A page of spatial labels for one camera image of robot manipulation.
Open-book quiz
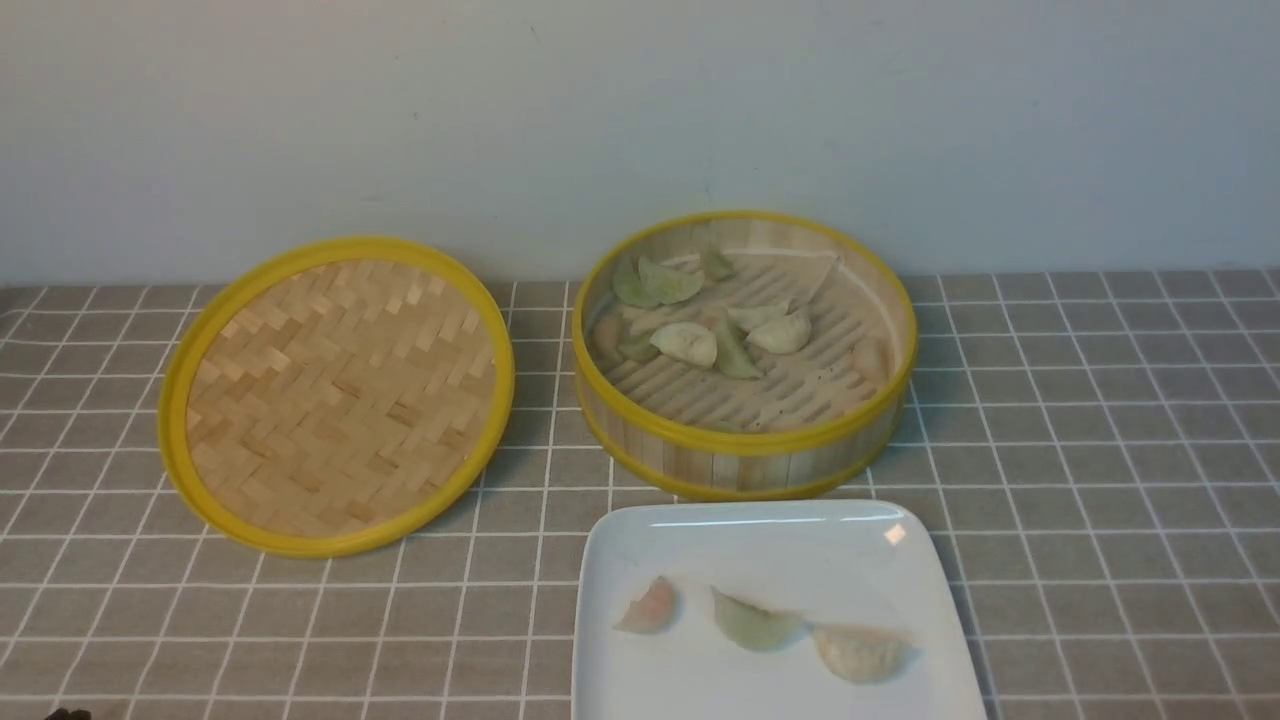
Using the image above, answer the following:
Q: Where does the pink dumpling on plate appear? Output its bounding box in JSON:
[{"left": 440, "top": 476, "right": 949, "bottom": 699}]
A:
[{"left": 613, "top": 577, "right": 680, "bottom": 635}]

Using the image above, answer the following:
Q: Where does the green dumpling on plate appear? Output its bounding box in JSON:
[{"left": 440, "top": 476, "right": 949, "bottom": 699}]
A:
[{"left": 710, "top": 587, "right": 806, "bottom": 653}]

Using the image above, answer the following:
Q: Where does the white square plate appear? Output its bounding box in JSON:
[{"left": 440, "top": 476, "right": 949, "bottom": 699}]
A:
[{"left": 571, "top": 500, "right": 986, "bottom": 719}]

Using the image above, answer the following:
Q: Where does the cream dumpling on plate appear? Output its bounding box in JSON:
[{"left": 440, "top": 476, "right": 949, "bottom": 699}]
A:
[{"left": 812, "top": 625, "right": 916, "bottom": 685}]

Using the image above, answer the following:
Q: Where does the pink dumpling steamer left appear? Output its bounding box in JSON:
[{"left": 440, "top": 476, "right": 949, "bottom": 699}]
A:
[{"left": 590, "top": 313, "right": 625, "bottom": 366}]

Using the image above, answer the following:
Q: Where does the pink dumpling steamer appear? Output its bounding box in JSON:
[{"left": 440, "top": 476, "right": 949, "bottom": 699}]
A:
[
  {"left": 590, "top": 313, "right": 625, "bottom": 366},
  {"left": 851, "top": 334, "right": 893, "bottom": 388}
]

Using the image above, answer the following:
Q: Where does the white dumpling steamer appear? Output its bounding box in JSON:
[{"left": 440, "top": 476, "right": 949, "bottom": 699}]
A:
[
  {"left": 649, "top": 322, "right": 718, "bottom": 368},
  {"left": 745, "top": 307, "right": 812, "bottom": 355}
]

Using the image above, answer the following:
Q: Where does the green dumpling steamer back left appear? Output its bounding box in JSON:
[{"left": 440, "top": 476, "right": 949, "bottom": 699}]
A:
[{"left": 611, "top": 256, "right": 660, "bottom": 309}]

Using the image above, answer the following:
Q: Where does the pale green dumpling steamer back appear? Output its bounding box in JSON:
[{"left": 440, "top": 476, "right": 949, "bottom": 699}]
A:
[{"left": 637, "top": 258, "right": 705, "bottom": 306}]

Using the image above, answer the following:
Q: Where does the green dumpling steamer centre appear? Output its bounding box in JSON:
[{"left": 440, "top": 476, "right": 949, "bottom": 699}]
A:
[{"left": 710, "top": 319, "right": 764, "bottom": 380}]

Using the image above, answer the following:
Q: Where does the white dumpling steamer right centre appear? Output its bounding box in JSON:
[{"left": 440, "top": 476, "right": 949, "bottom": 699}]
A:
[{"left": 745, "top": 307, "right": 812, "bottom": 355}]

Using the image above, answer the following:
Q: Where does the bamboo steamer basket yellow rim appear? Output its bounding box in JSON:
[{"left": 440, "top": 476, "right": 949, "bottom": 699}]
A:
[{"left": 570, "top": 210, "right": 919, "bottom": 501}]

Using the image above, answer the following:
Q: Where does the pink dumpling steamer right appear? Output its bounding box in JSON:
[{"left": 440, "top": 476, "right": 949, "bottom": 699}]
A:
[{"left": 851, "top": 334, "right": 893, "bottom": 388}]

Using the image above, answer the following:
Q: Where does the woven bamboo steamer lid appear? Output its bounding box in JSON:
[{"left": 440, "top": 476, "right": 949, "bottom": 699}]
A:
[{"left": 157, "top": 237, "right": 516, "bottom": 559}]

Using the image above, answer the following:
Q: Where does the grey checked tablecloth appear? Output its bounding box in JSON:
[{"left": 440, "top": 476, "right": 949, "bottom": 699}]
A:
[{"left": 1, "top": 269, "right": 1279, "bottom": 719}]

